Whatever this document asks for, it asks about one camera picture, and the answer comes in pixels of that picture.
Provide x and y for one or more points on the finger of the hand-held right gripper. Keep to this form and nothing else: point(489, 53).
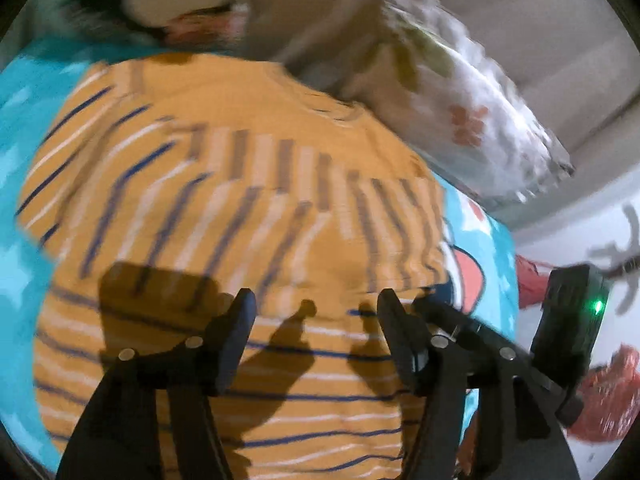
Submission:
point(465, 322)

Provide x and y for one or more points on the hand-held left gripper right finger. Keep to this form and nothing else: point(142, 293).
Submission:
point(395, 331)

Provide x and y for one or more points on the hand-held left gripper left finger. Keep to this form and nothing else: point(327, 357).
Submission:
point(235, 331)

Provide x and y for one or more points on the yellow striped shirt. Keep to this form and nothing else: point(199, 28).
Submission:
point(300, 135)

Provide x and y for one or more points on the red plastic bag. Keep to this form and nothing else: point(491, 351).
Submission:
point(610, 395)

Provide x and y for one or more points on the white floral leaf pillow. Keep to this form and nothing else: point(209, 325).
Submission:
point(475, 125)

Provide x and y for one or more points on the beige curtain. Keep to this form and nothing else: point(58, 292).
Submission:
point(550, 35)

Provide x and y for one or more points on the teal star printed blanket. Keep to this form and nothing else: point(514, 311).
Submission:
point(30, 85)

